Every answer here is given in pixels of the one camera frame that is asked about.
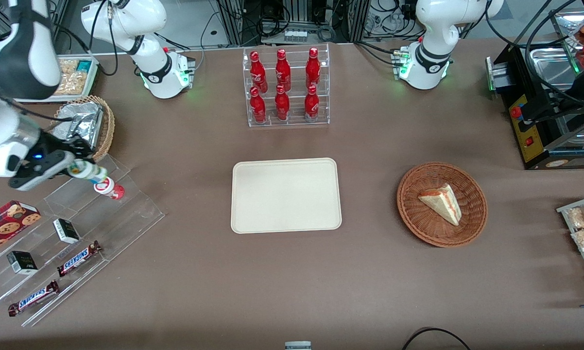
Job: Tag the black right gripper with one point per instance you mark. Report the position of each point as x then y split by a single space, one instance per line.
49 144

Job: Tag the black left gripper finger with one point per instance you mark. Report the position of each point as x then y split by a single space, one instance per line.
544 113

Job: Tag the green lid yogurt cup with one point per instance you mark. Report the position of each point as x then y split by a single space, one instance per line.
85 170

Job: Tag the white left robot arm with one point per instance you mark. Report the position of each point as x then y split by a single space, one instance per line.
433 29

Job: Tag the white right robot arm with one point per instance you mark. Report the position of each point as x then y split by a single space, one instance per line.
141 24

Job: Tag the stainless steel tray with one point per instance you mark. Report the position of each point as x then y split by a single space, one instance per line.
549 65

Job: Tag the beige plastic tray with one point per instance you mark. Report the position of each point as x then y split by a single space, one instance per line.
286 195

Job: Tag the black sealing machine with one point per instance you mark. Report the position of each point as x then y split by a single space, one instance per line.
530 141

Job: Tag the red lid yogurt cup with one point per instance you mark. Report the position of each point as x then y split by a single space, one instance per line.
111 190

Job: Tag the light wicker basket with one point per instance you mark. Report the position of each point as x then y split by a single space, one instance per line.
107 126

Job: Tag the silver foil trays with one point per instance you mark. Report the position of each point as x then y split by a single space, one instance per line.
80 121

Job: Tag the clear acrylic stepped display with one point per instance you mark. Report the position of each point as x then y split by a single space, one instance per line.
122 218

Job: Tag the small black box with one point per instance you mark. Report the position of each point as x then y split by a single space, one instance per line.
66 231
22 262

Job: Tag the white rectangular snack bin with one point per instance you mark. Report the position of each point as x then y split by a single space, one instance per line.
94 82

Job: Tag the clear cracker bag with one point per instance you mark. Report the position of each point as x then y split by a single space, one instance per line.
68 66
73 83

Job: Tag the Snickers chocolate bar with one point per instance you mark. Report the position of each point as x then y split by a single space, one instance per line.
33 298
78 259

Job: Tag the teal snack packet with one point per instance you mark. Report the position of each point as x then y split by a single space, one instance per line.
84 66

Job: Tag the red plaid cookie box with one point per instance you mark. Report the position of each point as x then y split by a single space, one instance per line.
5 223

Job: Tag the wrapped triangle sandwich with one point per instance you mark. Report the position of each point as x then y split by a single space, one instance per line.
442 204

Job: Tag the round brown wicker basket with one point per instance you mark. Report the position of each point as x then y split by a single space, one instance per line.
418 218

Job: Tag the red cola bottle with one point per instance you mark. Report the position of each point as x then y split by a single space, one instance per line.
313 69
257 73
283 72
311 106
258 108
282 106

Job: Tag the clear acrylic bottle rack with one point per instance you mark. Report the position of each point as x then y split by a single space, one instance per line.
297 121

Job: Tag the white power strip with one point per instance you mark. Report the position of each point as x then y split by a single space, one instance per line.
295 35

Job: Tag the small grey device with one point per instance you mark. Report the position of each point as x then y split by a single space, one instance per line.
298 345

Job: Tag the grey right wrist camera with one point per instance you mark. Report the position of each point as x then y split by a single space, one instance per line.
34 175

